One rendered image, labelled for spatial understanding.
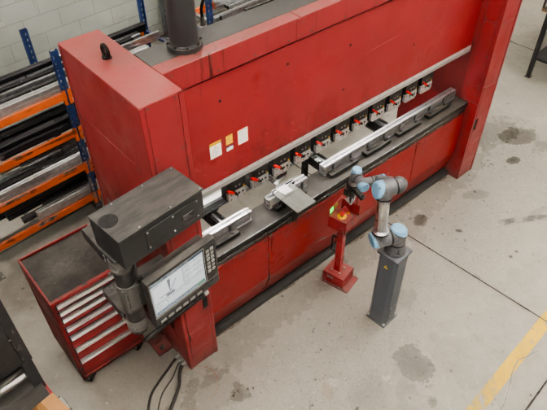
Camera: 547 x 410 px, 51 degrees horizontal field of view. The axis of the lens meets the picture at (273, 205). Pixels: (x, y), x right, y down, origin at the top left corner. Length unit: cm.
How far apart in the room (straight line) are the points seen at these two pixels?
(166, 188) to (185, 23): 86
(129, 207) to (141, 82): 63
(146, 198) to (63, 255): 134
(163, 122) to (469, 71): 330
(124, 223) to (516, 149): 485
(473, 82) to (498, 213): 126
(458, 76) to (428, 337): 235
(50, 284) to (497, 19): 392
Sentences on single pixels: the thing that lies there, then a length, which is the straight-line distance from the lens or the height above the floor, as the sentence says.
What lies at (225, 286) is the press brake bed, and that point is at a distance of 419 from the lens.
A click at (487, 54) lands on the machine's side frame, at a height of 137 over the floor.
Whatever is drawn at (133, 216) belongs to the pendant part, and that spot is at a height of 195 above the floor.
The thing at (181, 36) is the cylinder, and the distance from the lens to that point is 311.
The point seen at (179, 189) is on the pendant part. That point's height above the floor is 195.
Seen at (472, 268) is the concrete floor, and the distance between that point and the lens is 523.
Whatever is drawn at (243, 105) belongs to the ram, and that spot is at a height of 188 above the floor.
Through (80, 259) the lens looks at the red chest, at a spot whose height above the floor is 98.
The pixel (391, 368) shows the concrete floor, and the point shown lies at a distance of 448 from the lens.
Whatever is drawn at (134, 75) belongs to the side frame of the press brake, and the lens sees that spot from 301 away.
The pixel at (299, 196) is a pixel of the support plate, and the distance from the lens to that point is 412.
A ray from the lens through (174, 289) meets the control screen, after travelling 304.
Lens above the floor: 379
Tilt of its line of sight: 44 degrees down
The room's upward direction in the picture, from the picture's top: 1 degrees counter-clockwise
